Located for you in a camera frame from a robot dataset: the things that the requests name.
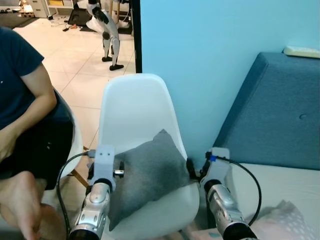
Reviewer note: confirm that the white orange patterned pillow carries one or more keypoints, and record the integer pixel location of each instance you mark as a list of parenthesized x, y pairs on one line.
[(290, 222)]

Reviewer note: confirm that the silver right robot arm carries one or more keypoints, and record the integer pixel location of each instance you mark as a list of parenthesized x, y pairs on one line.
[(225, 207)]

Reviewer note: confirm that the person's bare forearm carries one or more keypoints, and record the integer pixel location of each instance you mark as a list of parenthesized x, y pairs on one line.
[(32, 112)]

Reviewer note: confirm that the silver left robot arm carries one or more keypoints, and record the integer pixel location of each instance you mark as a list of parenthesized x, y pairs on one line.
[(95, 205)]

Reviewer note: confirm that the grey pillow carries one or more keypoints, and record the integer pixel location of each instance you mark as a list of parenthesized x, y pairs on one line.
[(150, 175)]

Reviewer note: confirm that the white chair under person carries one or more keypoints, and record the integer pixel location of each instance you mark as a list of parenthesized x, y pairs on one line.
[(77, 135)]

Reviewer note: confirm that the white plastic shell chair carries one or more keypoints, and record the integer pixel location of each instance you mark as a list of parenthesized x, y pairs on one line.
[(135, 105)]

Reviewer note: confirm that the person's hand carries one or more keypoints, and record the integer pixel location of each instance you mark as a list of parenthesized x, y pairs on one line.
[(5, 145)]

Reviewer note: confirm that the white seat cushion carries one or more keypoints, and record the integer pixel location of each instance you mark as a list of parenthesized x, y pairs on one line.
[(285, 185)]

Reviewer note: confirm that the blue upholstered sofa back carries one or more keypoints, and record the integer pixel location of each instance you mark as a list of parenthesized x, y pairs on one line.
[(275, 110)]

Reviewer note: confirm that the person's bare foot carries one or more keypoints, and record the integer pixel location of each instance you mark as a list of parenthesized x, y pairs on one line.
[(22, 200)]

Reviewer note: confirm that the white black humanoid robot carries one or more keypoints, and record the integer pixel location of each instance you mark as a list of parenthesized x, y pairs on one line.
[(107, 32)]

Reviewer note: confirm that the person in navy shirt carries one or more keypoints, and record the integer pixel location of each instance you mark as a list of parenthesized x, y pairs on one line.
[(15, 70)]

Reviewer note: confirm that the black object on floor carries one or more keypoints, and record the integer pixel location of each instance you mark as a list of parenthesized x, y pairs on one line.
[(80, 19)]

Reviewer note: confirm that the white cabinet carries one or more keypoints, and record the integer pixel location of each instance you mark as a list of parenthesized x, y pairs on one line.
[(40, 7)]

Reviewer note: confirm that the black floor rug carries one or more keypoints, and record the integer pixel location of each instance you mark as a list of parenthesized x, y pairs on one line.
[(12, 21)]

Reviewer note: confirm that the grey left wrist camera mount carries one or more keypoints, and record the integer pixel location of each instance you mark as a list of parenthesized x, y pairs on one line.
[(104, 157)]

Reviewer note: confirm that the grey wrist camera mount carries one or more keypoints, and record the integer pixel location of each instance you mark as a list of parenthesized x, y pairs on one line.
[(104, 157), (218, 165)]

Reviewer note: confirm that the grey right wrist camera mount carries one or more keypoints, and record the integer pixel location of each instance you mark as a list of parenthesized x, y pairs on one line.
[(218, 165)]

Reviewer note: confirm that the black door frame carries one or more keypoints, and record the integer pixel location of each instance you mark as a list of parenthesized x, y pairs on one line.
[(136, 35)]

